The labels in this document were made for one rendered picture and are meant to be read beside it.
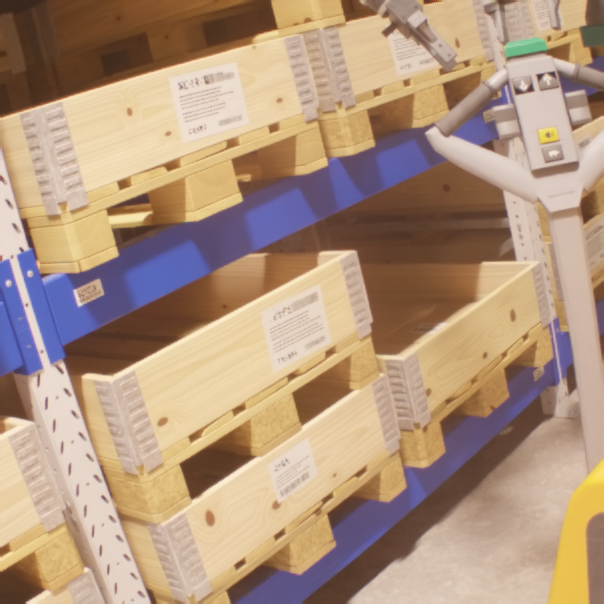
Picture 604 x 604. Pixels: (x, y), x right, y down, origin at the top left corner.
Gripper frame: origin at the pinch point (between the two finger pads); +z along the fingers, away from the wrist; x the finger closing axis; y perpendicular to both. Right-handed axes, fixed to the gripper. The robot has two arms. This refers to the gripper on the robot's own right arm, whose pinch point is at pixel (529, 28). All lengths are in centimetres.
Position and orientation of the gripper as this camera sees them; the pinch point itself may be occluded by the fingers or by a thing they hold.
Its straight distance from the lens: 220.7
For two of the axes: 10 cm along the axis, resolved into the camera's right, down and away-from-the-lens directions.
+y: 6.6, 0.5, 7.5
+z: 0.7, 9.9, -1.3
